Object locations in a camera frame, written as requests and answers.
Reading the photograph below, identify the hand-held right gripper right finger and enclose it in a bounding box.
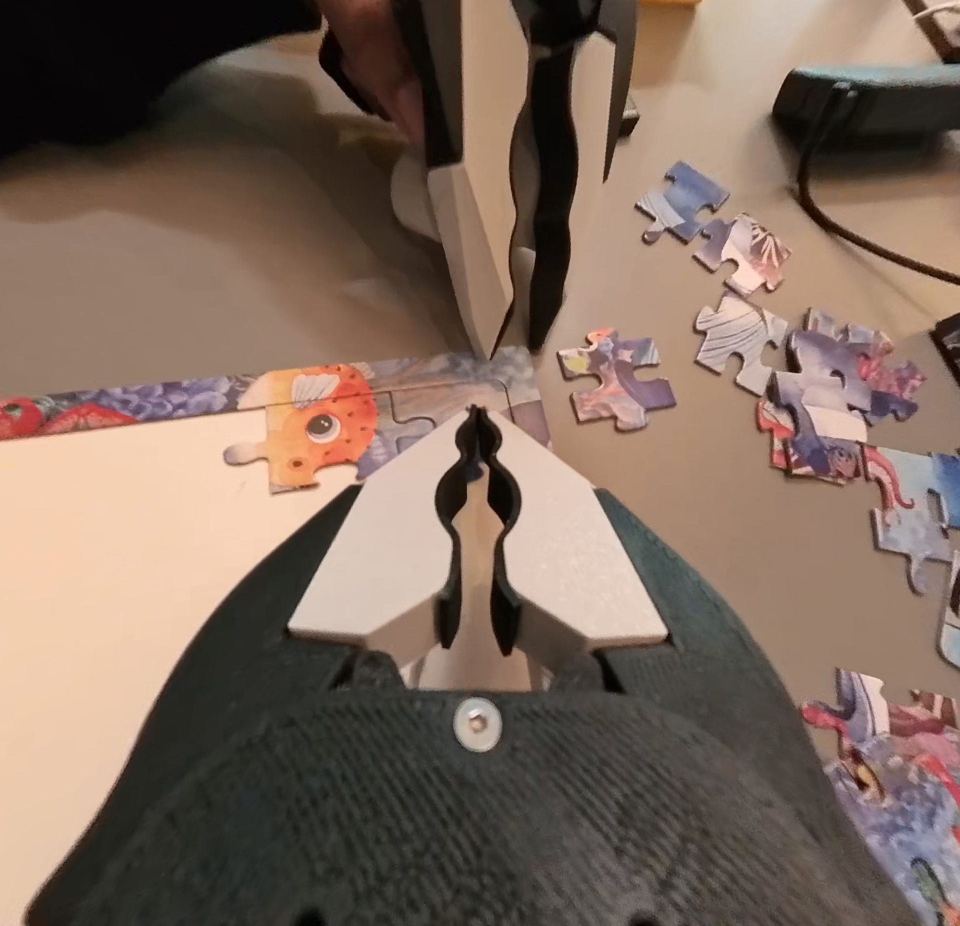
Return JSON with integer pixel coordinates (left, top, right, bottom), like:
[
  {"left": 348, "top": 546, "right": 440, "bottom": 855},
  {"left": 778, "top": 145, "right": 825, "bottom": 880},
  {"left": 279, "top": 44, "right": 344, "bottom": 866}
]
[{"left": 477, "top": 407, "right": 670, "bottom": 656}]

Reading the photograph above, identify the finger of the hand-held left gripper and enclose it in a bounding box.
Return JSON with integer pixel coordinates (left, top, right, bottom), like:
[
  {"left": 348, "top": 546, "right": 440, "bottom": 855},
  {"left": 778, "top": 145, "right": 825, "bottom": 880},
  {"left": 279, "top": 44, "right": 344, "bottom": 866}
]
[
  {"left": 427, "top": 0, "right": 537, "bottom": 362},
  {"left": 508, "top": 30, "right": 630, "bottom": 355}
]

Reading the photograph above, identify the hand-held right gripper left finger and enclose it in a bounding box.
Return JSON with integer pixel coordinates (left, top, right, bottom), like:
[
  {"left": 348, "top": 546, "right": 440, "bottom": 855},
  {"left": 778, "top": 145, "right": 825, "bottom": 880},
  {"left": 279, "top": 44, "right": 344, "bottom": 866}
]
[{"left": 287, "top": 405, "right": 481, "bottom": 653}]

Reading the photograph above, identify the orange pufferfish puzzle piece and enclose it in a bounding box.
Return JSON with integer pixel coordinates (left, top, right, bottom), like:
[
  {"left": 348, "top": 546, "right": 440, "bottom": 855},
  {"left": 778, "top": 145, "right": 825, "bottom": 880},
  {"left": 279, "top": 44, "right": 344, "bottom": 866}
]
[{"left": 222, "top": 362, "right": 381, "bottom": 497}]

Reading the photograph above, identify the colourful puzzle frame board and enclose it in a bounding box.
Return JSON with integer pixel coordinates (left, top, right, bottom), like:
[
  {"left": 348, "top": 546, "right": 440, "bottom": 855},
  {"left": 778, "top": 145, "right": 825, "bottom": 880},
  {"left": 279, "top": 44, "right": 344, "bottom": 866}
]
[{"left": 0, "top": 345, "right": 556, "bottom": 893}]

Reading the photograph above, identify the person's left hand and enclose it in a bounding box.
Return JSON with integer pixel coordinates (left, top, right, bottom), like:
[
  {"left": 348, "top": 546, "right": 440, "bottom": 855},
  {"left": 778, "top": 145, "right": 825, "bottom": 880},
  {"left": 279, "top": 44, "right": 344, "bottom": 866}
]
[{"left": 287, "top": 0, "right": 427, "bottom": 146}]

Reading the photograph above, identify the small multicoloured puzzle piece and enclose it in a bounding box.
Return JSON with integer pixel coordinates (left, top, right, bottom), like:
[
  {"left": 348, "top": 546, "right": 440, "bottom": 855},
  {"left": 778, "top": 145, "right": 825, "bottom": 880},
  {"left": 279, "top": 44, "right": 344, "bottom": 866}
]
[{"left": 557, "top": 328, "right": 678, "bottom": 434}]

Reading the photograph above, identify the pile of jigsaw puzzle pieces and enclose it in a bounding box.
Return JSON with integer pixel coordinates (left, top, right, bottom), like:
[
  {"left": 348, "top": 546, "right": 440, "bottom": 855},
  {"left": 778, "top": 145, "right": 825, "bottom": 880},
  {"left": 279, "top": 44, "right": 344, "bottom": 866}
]
[{"left": 633, "top": 160, "right": 960, "bottom": 926}]

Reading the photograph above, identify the black device with cable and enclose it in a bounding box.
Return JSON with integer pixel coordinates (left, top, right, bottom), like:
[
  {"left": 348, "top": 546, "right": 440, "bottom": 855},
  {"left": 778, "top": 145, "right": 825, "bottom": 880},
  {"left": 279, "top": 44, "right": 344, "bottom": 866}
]
[{"left": 771, "top": 62, "right": 960, "bottom": 284}]

